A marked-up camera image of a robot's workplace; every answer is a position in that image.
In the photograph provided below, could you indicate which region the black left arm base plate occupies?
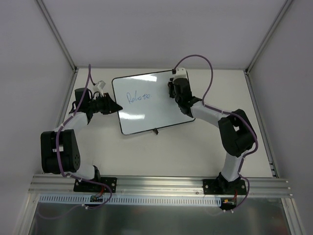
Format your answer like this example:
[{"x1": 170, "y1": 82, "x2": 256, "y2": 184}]
[{"x1": 73, "y1": 177, "x2": 117, "y2": 193}]

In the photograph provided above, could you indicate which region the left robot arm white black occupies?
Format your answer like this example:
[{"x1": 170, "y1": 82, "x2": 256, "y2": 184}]
[{"x1": 41, "y1": 88, "x2": 123, "y2": 191}]

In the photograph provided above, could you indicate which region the white whiteboard black frame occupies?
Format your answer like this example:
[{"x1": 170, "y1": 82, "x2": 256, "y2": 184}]
[{"x1": 112, "y1": 70, "x2": 195, "y2": 135}]

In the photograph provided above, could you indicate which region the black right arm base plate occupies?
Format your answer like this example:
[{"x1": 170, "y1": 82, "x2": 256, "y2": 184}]
[{"x1": 202, "y1": 178, "x2": 247, "y2": 195}]

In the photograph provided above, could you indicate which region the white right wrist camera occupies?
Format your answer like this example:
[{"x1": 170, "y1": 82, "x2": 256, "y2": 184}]
[{"x1": 172, "y1": 68, "x2": 188, "y2": 80}]

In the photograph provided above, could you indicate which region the aluminium frame post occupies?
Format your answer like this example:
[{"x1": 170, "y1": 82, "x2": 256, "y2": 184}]
[
  {"x1": 35, "y1": 0, "x2": 77, "y2": 72},
  {"x1": 245, "y1": 0, "x2": 294, "y2": 74}
]

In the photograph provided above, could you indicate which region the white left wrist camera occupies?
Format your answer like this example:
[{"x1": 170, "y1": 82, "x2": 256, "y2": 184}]
[{"x1": 93, "y1": 80, "x2": 106, "y2": 96}]

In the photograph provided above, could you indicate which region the right aluminium frame post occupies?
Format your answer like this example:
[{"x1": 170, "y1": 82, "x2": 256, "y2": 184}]
[{"x1": 245, "y1": 0, "x2": 294, "y2": 74}]

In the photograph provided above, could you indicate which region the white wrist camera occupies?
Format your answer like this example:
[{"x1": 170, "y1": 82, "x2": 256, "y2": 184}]
[
  {"x1": 172, "y1": 68, "x2": 188, "y2": 80},
  {"x1": 93, "y1": 80, "x2": 106, "y2": 96}
]

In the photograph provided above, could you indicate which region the white slotted cable duct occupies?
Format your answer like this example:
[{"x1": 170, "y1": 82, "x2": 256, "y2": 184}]
[{"x1": 39, "y1": 194, "x2": 222, "y2": 207}]

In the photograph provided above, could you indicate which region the aluminium mounting rail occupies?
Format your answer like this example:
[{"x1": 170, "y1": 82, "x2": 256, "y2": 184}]
[{"x1": 28, "y1": 174, "x2": 293, "y2": 198}]

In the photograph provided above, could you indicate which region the left aluminium frame post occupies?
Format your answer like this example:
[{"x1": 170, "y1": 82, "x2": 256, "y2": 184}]
[{"x1": 35, "y1": 0, "x2": 77, "y2": 72}]

